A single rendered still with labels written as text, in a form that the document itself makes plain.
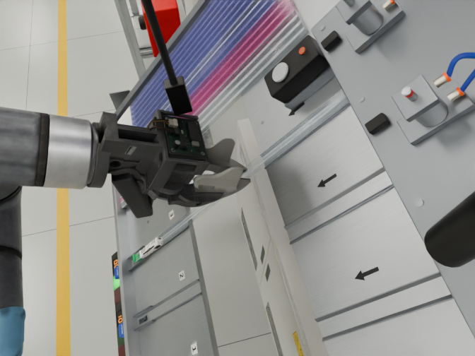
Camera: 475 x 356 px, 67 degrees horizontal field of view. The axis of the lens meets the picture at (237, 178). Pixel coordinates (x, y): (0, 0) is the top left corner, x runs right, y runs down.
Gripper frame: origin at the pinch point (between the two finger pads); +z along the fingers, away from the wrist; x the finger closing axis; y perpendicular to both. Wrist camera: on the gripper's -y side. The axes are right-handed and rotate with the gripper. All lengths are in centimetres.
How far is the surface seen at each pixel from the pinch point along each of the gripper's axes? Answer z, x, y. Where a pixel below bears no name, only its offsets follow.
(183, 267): -2.7, -6.6, -16.7
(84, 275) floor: 0, 27, -111
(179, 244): -2.7, -2.6, -16.8
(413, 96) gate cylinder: -4.2, -11.1, 27.1
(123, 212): -6.9, 11.3, -31.9
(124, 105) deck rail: -6.0, 36.2, -25.9
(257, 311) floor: 54, -3, -81
